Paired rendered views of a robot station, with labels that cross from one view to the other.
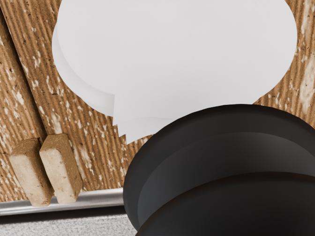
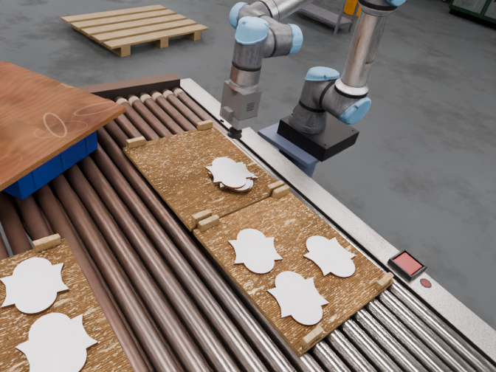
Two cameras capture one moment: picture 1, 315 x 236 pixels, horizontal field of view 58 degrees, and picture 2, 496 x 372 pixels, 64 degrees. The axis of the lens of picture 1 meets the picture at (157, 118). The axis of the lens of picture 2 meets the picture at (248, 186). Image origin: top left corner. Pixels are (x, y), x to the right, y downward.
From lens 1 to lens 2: 1.08 m
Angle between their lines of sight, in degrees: 38
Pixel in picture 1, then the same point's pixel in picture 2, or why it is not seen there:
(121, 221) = (291, 180)
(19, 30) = (245, 202)
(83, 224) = (300, 188)
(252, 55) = (224, 162)
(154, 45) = (231, 174)
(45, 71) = (252, 197)
